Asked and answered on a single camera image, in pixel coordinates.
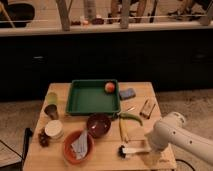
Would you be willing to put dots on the grey folded cloth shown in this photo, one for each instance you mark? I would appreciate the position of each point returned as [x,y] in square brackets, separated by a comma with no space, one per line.
[80,145]

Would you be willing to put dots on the orange ball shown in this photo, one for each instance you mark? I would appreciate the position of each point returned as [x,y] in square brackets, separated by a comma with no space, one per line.
[109,87]

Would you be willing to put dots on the blue grey sponge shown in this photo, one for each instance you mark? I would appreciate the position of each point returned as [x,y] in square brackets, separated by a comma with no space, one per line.
[127,94]

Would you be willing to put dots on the white black brush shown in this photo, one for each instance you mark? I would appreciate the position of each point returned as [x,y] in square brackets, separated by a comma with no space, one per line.
[124,151]

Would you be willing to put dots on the light green cup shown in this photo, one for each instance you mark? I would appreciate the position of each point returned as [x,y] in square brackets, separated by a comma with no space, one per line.
[51,98]

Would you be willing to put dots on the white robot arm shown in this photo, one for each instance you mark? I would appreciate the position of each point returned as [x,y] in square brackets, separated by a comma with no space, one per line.
[169,130]

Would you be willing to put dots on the green plastic tray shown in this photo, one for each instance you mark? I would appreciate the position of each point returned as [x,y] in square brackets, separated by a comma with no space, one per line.
[86,97]

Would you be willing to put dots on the dark red bowl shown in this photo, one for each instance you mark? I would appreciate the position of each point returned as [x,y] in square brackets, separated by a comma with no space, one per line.
[98,125]

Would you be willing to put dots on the small wooden box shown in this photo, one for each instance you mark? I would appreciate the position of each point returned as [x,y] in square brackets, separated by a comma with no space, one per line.
[147,108]

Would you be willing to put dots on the orange bowl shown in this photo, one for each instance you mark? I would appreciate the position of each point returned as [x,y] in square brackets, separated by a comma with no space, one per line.
[68,151]

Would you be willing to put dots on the dark grape bunch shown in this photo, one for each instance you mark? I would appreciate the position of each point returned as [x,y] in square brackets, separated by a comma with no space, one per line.
[43,138]

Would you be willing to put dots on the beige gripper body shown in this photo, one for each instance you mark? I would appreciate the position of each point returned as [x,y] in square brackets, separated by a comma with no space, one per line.
[152,158]

